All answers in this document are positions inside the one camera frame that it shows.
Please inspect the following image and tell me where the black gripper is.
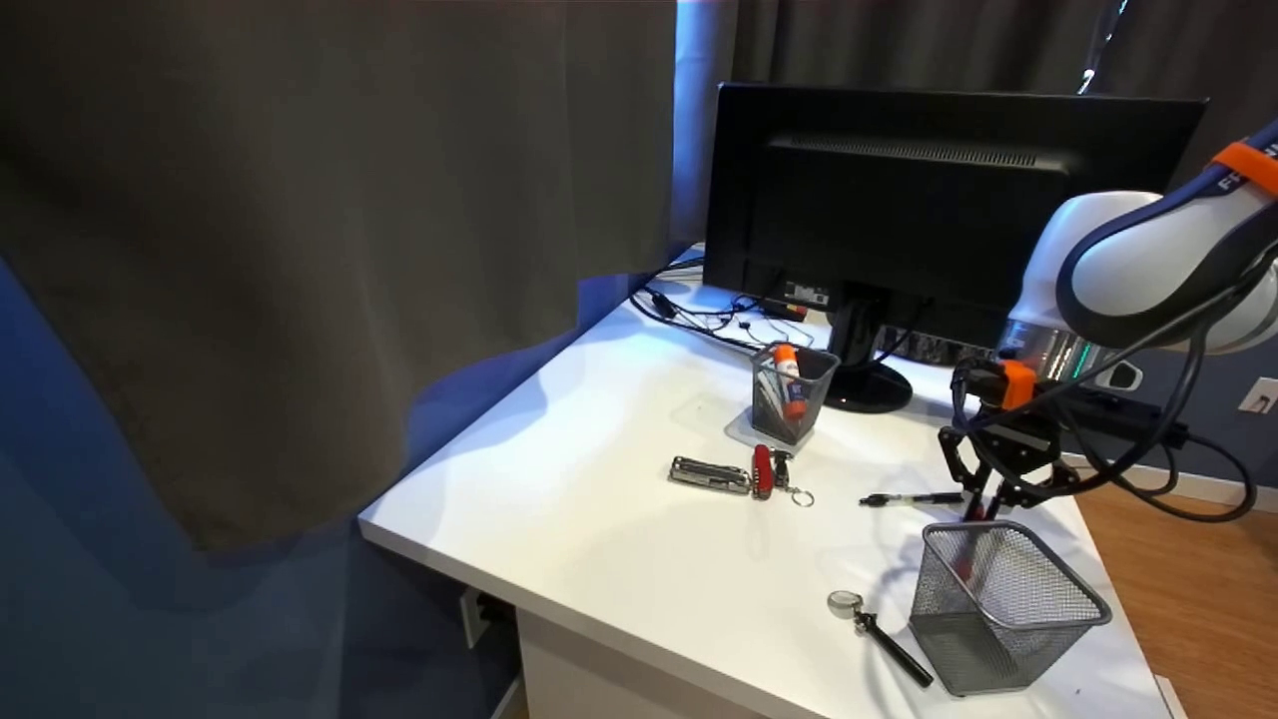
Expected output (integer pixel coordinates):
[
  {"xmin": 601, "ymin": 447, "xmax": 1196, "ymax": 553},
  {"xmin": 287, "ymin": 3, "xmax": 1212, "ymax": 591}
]
[{"xmin": 934, "ymin": 403, "xmax": 1087, "ymax": 527}]

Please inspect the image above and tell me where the red pen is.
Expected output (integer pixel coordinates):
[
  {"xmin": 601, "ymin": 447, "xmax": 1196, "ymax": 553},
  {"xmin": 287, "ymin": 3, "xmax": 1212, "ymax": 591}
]
[{"xmin": 953, "ymin": 504, "xmax": 1000, "ymax": 591}]

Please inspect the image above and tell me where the small dark mesh bin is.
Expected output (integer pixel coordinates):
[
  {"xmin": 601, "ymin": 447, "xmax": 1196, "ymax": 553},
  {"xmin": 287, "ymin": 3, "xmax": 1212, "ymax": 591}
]
[{"xmin": 907, "ymin": 513, "xmax": 1120, "ymax": 698}]

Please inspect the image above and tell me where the black clear pen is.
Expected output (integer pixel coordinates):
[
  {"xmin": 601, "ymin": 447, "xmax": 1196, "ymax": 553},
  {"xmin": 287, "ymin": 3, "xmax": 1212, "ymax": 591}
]
[{"xmin": 854, "ymin": 485, "xmax": 971, "ymax": 513}]

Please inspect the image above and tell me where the mesh pen cup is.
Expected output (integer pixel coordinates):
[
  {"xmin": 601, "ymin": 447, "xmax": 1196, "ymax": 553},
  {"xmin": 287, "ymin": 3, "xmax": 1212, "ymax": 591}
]
[{"xmin": 746, "ymin": 340, "xmax": 843, "ymax": 447}]

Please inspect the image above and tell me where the thin black tool round head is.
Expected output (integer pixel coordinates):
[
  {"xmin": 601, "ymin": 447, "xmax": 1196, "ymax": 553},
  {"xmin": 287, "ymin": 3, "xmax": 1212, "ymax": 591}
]
[{"xmin": 823, "ymin": 585, "xmax": 940, "ymax": 689}]

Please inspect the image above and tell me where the red pocket knife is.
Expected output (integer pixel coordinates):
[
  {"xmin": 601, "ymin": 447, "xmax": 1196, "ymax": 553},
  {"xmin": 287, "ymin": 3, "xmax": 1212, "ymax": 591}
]
[{"xmin": 746, "ymin": 439, "xmax": 823, "ymax": 512}]

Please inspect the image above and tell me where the orange marker in cup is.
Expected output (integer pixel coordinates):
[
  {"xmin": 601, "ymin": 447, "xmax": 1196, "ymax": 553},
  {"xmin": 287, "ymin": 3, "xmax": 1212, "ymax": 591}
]
[{"xmin": 766, "ymin": 340, "xmax": 812, "ymax": 424}]

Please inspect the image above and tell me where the black monitor on round stand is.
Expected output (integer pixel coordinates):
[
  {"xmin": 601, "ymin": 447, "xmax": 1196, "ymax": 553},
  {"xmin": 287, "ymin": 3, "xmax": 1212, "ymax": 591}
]
[{"xmin": 698, "ymin": 81, "xmax": 1212, "ymax": 415}]

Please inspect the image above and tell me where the white desk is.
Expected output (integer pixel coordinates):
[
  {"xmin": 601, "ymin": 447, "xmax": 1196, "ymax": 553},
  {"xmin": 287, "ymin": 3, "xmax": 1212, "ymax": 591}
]
[{"xmin": 354, "ymin": 262, "xmax": 1176, "ymax": 719}]

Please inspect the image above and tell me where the narrow brown curtain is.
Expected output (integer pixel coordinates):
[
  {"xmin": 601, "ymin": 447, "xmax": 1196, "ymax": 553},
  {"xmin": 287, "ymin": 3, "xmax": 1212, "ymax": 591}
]
[{"xmin": 730, "ymin": 0, "xmax": 1278, "ymax": 153}]

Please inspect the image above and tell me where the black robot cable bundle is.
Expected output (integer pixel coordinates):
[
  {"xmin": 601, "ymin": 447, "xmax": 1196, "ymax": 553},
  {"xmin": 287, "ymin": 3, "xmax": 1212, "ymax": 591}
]
[{"xmin": 1052, "ymin": 196, "xmax": 1264, "ymax": 527}]

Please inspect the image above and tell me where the white wall outlet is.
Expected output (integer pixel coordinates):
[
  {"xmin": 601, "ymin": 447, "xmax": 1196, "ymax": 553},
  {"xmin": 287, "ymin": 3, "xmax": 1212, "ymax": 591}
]
[{"xmin": 1233, "ymin": 371, "xmax": 1278, "ymax": 420}]

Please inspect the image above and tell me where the tangle of desk cables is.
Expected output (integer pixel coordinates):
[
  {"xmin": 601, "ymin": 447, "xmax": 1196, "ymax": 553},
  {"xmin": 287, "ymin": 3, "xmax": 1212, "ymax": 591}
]
[{"xmin": 627, "ymin": 270, "xmax": 802, "ymax": 359}]

